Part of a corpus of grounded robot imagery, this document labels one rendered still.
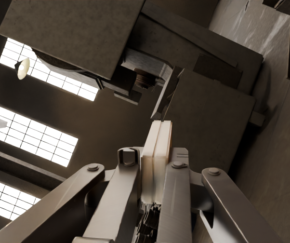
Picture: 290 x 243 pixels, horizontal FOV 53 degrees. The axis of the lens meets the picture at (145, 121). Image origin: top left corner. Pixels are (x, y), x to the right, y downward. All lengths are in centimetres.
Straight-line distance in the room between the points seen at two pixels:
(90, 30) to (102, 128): 760
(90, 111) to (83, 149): 133
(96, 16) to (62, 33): 32
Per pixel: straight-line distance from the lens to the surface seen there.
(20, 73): 879
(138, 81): 468
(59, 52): 261
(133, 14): 267
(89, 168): 16
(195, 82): 234
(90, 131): 1013
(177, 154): 18
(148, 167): 16
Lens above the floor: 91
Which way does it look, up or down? 1 degrees down
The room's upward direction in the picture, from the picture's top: 68 degrees counter-clockwise
